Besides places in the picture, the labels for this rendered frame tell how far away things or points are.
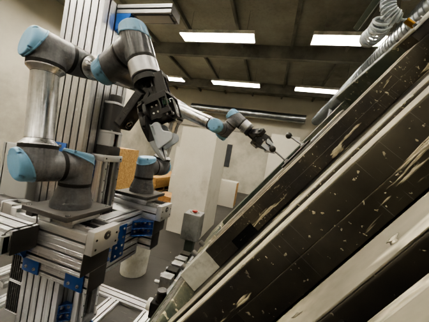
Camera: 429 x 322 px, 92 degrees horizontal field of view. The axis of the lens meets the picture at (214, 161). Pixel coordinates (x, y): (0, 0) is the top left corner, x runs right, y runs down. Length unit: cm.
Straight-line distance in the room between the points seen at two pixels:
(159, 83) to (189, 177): 294
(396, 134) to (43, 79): 96
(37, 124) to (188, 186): 274
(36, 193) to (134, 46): 103
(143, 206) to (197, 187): 210
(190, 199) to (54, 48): 285
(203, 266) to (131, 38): 69
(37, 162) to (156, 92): 53
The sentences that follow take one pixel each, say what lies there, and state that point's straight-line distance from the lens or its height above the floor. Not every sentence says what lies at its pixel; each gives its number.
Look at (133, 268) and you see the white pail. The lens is 248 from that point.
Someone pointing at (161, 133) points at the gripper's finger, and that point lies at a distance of 52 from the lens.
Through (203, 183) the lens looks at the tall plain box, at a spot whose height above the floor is 89.
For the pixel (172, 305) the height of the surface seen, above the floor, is 90.
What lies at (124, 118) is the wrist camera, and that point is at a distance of 59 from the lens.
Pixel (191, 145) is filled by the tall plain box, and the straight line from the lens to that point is 343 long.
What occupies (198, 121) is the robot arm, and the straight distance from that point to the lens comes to 120.
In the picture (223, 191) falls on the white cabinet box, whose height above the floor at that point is 41.
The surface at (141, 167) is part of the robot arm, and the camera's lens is 136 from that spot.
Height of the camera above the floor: 134
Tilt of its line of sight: 1 degrees down
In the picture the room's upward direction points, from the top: 10 degrees clockwise
